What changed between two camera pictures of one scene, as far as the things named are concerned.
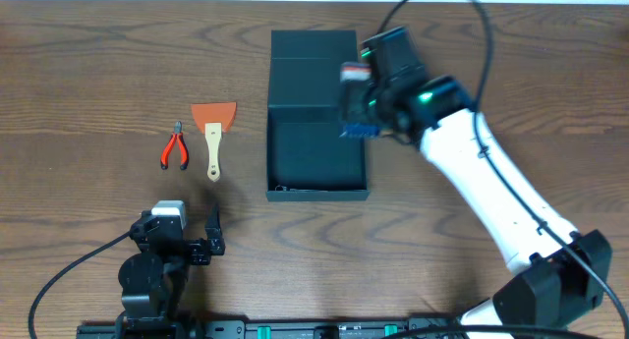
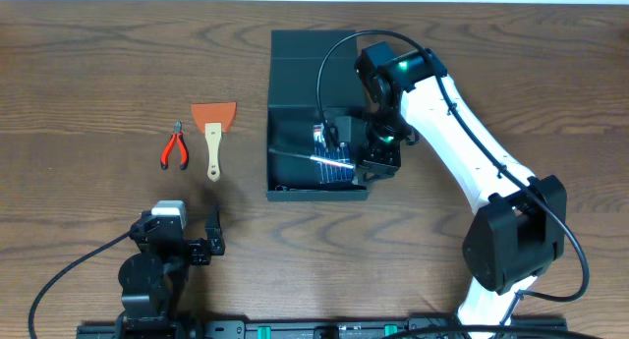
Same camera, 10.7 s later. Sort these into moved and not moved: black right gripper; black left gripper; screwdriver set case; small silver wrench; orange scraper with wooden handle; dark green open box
Moved: black right gripper; screwdriver set case
Not moved: black left gripper; orange scraper with wooden handle; dark green open box; small silver wrench
